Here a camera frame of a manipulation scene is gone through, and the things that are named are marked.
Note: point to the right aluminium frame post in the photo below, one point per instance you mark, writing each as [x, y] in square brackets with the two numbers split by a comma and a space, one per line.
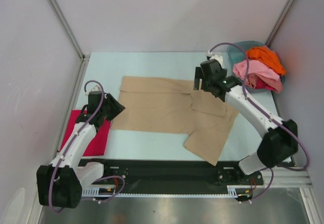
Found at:
[279, 22]

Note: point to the aluminium front rail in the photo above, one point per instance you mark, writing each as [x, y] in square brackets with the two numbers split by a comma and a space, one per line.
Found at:
[291, 178]

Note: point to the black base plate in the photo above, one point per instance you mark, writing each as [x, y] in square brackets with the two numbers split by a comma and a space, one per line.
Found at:
[176, 177]

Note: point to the pink t shirt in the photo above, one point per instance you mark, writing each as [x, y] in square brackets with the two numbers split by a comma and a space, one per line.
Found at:
[257, 69]

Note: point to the beige t shirt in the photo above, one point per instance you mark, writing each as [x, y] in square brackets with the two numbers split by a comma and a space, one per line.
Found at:
[164, 105]

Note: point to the folded magenta t shirt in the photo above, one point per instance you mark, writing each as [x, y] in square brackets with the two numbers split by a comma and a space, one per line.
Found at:
[97, 145]

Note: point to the white slotted cable duct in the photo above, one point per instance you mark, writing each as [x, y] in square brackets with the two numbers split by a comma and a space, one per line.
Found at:
[106, 192]

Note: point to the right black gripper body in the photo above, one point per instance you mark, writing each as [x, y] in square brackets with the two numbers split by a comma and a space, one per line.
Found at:
[205, 84]

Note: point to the orange t shirt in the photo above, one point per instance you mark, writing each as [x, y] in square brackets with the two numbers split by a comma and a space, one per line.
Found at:
[267, 57]

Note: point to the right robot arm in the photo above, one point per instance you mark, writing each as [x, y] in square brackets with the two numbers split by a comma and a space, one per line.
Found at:
[279, 137]

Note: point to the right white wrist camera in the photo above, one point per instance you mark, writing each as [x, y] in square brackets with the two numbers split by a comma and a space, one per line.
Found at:
[216, 56]

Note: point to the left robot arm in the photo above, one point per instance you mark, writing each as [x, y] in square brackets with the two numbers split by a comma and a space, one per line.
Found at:
[70, 157]

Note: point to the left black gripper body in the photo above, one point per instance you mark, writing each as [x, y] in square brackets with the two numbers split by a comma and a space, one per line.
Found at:
[102, 110]

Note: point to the magenta t shirt in basket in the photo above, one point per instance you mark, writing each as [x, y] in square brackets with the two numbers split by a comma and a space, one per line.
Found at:
[260, 84]

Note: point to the left aluminium frame post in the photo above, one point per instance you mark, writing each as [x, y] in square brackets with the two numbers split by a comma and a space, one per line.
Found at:
[66, 27]

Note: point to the aluminium frame post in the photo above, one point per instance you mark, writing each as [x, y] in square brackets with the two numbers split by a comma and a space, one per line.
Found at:
[279, 22]
[66, 27]

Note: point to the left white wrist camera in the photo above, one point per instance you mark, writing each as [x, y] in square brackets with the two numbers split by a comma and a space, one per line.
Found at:
[96, 88]

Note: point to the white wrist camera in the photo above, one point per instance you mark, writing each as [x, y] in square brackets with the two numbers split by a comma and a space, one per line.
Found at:
[216, 56]
[96, 88]

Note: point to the teal plastic basket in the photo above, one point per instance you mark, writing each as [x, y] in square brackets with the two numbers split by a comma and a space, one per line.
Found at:
[238, 54]

